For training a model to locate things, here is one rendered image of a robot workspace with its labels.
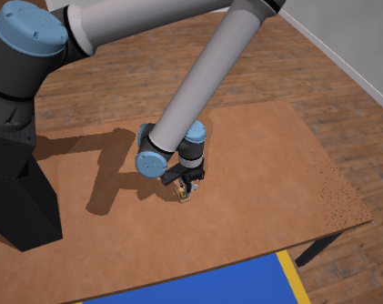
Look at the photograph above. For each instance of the tan cube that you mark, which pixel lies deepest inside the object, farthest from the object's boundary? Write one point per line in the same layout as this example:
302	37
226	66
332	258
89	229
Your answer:
182	195

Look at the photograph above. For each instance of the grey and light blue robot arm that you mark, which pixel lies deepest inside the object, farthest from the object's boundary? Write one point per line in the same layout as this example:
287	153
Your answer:
33	45

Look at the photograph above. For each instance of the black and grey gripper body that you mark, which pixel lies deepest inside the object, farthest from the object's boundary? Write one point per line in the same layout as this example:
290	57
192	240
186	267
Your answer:
195	172

